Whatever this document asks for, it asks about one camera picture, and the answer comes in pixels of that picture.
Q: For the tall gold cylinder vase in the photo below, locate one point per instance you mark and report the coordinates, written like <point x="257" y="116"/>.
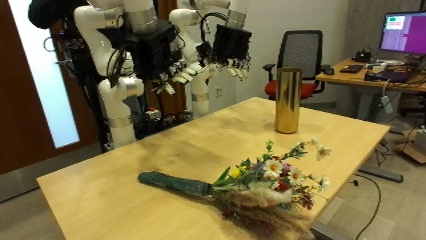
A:
<point x="288" y="100"/>

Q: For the black mesh red office chair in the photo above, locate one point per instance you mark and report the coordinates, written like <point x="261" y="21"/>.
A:
<point x="301" y="50"/>

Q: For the white box with red button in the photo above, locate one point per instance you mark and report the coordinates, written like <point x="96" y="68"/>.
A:
<point x="153" y="114"/>

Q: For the person in dark clothes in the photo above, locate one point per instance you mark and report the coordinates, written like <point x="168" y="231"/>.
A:
<point x="48" y="11"/>

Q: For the black keyboard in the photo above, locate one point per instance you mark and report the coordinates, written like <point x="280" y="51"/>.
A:
<point x="351" y="69"/>

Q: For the wooden office desk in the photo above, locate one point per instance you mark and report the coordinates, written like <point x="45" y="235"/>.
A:
<point x="354" y="78"/>

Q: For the black desk phone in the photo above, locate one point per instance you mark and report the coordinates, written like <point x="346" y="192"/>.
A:
<point x="362" y="56"/>

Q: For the brown door with glass pane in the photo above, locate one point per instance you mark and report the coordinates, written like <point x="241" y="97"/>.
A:
<point x="21" y="116"/>

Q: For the dark laptop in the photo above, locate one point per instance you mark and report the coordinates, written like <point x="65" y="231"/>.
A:
<point x="397" y="75"/>

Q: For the white power strip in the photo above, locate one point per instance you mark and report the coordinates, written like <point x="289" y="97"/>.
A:
<point x="387" y="104"/>

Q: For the computer monitor purple screen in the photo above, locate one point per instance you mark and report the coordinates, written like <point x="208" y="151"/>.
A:
<point x="406" y="33"/>

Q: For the grey table foot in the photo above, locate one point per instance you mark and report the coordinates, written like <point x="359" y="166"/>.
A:
<point x="381" y="174"/>

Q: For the cardboard box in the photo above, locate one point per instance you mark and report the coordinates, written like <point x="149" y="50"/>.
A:
<point x="414" y="150"/>

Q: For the white wall outlet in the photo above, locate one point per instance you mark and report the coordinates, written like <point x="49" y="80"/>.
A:
<point x="218" y="92"/>

